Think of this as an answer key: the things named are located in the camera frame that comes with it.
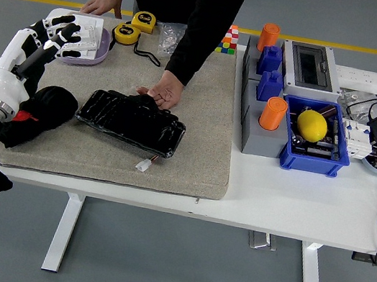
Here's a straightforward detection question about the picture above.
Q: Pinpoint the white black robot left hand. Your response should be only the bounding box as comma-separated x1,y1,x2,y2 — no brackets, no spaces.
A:
0,2,89,118

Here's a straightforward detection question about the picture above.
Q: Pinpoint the person's right hand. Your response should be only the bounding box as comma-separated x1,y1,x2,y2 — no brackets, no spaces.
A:
80,0,126,21

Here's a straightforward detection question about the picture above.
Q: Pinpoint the person's left hand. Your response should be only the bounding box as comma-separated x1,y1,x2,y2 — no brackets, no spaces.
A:
133,65,187,114

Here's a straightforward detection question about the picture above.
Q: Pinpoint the black glossy panel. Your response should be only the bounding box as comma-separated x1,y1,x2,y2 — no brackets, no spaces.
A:
70,83,191,162

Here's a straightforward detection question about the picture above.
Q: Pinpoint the black rag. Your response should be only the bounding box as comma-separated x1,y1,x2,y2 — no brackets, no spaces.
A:
0,77,82,160

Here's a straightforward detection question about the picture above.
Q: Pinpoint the black desk control panel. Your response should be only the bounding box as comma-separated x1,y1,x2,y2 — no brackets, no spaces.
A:
351,251,377,265

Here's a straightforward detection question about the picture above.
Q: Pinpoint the grey-brown mat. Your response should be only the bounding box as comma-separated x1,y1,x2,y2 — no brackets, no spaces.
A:
0,0,255,206

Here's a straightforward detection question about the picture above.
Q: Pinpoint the purple tray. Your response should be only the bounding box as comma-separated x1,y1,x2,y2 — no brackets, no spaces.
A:
54,19,114,71

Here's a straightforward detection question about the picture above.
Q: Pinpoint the clear bag of white parts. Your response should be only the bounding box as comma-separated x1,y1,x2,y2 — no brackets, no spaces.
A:
151,20,188,61

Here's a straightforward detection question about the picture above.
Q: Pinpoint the colourful puzzle cube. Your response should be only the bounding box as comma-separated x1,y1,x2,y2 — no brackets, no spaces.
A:
215,22,241,56

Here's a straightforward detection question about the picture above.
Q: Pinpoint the blue block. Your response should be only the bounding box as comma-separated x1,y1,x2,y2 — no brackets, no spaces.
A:
255,68,287,105
256,43,285,79

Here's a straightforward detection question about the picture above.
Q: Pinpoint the grey block holder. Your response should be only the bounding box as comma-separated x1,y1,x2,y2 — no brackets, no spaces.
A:
226,33,307,162

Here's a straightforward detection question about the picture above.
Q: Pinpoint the orange cylinder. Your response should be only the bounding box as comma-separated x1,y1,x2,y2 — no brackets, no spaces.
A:
256,94,290,134
255,21,282,55

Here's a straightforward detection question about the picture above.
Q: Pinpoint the grey distribution box with window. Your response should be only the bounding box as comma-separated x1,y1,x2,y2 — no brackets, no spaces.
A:
274,38,350,106

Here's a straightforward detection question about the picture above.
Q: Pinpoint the yellow lemon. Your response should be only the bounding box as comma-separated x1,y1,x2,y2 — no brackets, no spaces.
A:
294,107,332,144

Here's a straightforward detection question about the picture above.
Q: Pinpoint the black circuit module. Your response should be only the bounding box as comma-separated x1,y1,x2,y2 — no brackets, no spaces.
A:
288,132,342,163

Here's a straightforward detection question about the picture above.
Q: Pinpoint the blue plastic bin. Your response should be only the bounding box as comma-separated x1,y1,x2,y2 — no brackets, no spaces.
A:
271,93,360,181

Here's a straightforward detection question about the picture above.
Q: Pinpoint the brown cylindrical capacitor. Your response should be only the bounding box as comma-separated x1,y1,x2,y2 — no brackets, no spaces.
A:
316,102,340,121

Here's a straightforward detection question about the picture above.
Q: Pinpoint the grey metal plate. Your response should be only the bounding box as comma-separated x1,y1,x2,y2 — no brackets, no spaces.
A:
246,229,279,253

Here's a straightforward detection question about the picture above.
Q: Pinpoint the clear bag of metal parts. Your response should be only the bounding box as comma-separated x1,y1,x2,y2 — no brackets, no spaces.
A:
335,86,377,126

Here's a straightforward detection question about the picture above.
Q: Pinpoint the white circuit breaker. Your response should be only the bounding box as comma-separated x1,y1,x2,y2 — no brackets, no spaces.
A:
335,117,377,162

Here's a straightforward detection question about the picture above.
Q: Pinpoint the white power strip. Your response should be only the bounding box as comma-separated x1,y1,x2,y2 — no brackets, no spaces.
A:
330,64,377,95

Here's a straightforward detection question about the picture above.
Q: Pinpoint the white wall switch plate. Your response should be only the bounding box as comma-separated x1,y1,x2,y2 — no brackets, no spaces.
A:
59,44,98,64
61,22,101,58
68,13,106,42

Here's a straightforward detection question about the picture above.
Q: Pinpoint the yellow tape measure with strap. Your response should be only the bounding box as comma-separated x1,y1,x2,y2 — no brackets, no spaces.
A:
106,21,168,68

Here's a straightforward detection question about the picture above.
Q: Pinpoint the white connector with wires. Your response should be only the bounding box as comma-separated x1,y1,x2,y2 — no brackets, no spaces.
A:
134,153,159,176

